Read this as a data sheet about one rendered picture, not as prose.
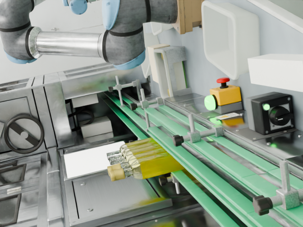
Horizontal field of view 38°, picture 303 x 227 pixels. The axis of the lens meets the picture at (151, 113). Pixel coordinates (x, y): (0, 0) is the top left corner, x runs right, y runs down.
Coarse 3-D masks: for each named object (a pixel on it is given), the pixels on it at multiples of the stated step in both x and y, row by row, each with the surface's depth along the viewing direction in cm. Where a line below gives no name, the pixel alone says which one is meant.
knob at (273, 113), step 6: (276, 108) 100; (282, 108) 99; (270, 114) 100; (276, 114) 99; (282, 114) 99; (288, 114) 99; (270, 120) 101; (276, 120) 98; (282, 120) 98; (288, 120) 100
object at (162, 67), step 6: (156, 54) 189; (156, 60) 189; (162, 60) 189; (156, 66) 190; (162, 66) 190; (156, 72) 190; (162, 72) 190; (168, 72) 174; (162, 78) 191; (168, 78) 175; (162, 84) 191; (168, 84) 175; (162, 90) 192; (162, 96) 192; (168, 96) 191
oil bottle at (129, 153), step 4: (156, 144) 158; (140, 148) 156; (144, 148) 155; (148, 148) 155; (152, 148) 154; (156, 148) 153; (160, 148) 153; (128, 152) 155; (132, 152) 153; (136, 152) 152; (140, 152) 152; (124, 156) 154; (128, 156) 152
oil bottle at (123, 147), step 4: (140, 140) 168; (144, 140) 167; (148, 140) 166; (152, 140) 165; (124, 144) 166; (128, 144) 165; (132, 144) 164; (136, 144) 164; (140, 144) 164; (120, 148) 164; (124, 148) 163; (120, 152) 164
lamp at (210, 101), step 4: (208, 96) 130; (212, 96) 130; (208, 100) 129; (212, 100) 129; (216, 100) 129; (208, 104) 130; (212, 104) 129; (216, 104) 130; (208, 108) 130; (212, 108) 130; (216, 108) 131
